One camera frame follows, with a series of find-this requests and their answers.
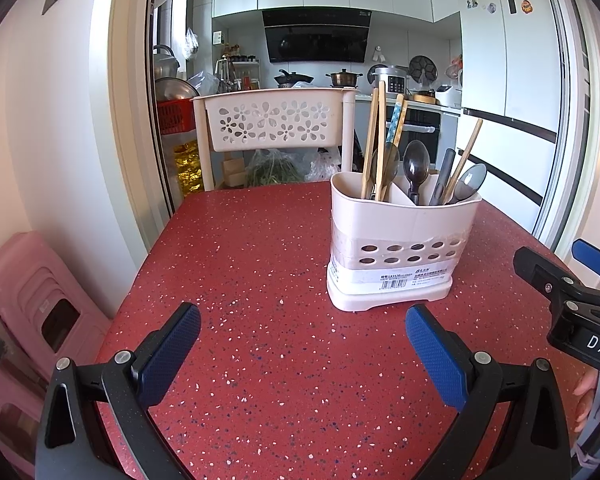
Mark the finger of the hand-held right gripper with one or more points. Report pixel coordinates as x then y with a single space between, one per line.
535 267
592 255

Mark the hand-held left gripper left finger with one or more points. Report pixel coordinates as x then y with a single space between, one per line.
175 347

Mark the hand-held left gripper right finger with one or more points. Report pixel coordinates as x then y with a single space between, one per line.
437 360

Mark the dark translucent plastic spoon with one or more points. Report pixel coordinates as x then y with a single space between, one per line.
470 180
416 160

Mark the white plastic utensil holder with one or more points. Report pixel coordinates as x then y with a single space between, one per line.
395 240

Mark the black chopsticks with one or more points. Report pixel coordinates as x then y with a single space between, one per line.
445 172

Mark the blue patterned wooden chopstick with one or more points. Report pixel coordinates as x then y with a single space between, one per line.
395 120

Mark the person's right hand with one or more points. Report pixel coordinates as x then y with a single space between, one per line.
586 395

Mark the pink plastic stool stack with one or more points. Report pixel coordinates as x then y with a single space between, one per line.
35 290

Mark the gold foil bag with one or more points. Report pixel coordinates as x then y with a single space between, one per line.
187 170

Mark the black built-in oven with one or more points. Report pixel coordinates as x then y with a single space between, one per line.
425 120

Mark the cardboard box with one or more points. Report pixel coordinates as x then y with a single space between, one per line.
235 172

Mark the white bread maker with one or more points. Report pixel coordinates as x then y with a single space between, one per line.
449 96

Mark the wooden tray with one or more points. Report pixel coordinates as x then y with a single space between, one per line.
425 97

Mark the bag of green vegetables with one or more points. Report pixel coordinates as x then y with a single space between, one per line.
275 170

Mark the white refrigerator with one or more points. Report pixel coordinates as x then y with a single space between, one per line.
505 60

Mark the red plastic crate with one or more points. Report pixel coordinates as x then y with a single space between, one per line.
175 117

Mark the silver rice cooker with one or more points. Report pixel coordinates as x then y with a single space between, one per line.
392 80

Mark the beige flower-cutout basket cart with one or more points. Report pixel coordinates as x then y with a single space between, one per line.
270 120

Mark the steel basin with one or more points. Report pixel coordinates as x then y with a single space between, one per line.
175 90

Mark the steel stockpot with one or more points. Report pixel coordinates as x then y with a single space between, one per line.
344 79

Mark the metal spice rack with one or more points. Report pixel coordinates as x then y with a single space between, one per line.
237 72

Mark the black wok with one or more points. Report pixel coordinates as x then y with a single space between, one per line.
292 79

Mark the hanging clear plastic bag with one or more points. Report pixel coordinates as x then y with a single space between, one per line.
192 42

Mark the black range hood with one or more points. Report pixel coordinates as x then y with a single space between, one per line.
315 37

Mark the white wall hook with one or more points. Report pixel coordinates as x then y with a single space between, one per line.
378 54

